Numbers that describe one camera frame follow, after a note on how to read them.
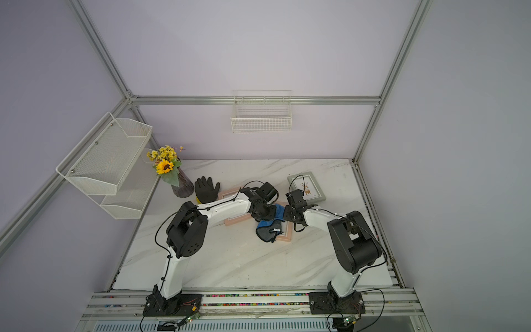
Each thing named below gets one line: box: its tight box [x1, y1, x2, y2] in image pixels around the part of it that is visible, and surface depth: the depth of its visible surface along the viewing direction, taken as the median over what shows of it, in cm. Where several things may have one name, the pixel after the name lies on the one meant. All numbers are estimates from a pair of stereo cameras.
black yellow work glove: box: [194, 175, 220, 205], surface depth 107 cm
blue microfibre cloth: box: [255, 204, 286, 243], surface depth 90 cm
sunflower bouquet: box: [146, 145, 182, 187], surface depth 87 cm
